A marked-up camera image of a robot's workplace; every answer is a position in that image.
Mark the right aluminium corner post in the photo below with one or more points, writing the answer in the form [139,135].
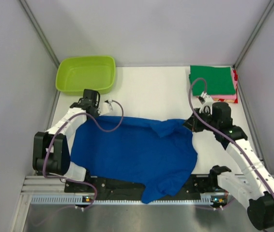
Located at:
[254,34]

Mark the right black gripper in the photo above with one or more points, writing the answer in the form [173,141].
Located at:
[192,124]

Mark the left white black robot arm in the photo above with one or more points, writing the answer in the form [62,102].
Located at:
[51,153]

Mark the blue printed t shirt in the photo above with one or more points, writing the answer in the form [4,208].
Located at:
[158,154]

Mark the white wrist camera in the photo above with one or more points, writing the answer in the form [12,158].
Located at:
[106,107]
[206,101]

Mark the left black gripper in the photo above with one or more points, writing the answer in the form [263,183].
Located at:
[97,112]

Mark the grey slotted cable duct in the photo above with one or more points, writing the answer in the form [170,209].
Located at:
[83,200]

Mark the lime green plastic tub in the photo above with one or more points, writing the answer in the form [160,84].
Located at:
[75,74]

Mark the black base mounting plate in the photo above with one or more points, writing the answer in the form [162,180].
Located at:
[196,187]

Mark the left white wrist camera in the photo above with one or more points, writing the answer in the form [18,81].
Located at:
[106,107]

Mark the aluminium frame rail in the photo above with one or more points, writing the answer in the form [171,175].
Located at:
[42,184]

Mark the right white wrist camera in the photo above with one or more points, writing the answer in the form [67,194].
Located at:
[206,101]

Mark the aluminium corner post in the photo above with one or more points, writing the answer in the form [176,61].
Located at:
[254,34]
[30,15]

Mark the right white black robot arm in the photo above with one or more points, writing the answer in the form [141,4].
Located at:
[260,210]

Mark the left aluminium corner post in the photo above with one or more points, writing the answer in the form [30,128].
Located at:
[30,15]

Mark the folded green t shirt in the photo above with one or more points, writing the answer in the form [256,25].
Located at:
[218,79]

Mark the folded red patterned t shirt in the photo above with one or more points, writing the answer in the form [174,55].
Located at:
[234,76]

